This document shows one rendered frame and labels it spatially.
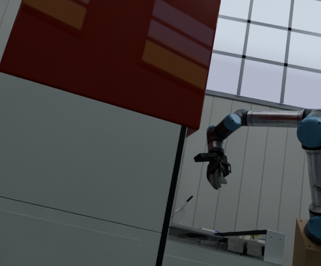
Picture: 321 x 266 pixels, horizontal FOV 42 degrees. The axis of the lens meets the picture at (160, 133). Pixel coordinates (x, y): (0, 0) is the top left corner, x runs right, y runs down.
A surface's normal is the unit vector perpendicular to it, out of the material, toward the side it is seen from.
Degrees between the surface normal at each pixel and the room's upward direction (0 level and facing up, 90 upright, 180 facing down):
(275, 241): 90
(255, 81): 90
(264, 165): 90
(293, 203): 90
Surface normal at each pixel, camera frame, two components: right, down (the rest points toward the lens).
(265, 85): 0.04, -0.31
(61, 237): 0.30, -0.25
